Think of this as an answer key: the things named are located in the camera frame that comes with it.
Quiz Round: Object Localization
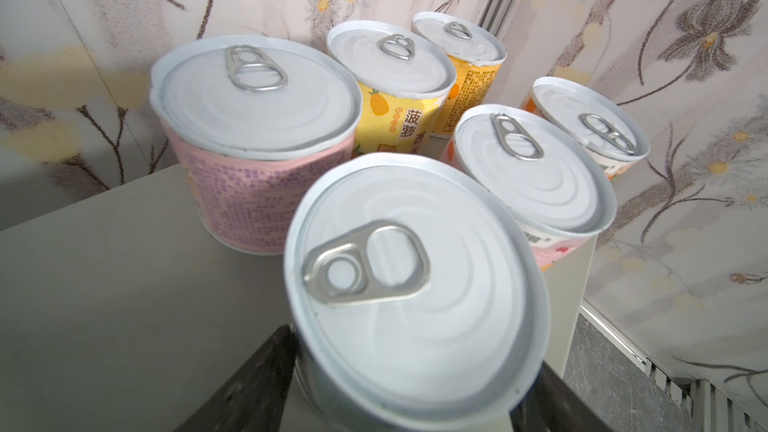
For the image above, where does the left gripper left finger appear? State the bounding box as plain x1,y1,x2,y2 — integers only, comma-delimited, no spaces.
177,325,298,432

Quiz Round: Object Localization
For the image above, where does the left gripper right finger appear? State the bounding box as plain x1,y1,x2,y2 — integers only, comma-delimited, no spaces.
510,362,612,432

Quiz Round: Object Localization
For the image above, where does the blue label can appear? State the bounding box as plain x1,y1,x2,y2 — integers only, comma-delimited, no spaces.
283,153,551,431

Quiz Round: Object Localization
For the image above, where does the pink label can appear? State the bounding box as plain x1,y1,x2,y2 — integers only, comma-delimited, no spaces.
440,104,617,270

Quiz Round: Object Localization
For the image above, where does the orange persimmon label can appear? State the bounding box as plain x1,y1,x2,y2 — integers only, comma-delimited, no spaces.
522,76,651,179

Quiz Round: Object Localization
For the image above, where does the purple label can front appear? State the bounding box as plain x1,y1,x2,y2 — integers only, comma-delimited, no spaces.
149,35,362,255

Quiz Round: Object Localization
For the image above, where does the yellow white label can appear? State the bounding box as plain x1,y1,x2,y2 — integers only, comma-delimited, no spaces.
326,20,457,156

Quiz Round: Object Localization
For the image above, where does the grey metal cabinet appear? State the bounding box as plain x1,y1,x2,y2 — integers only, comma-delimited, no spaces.
0,163,598,432

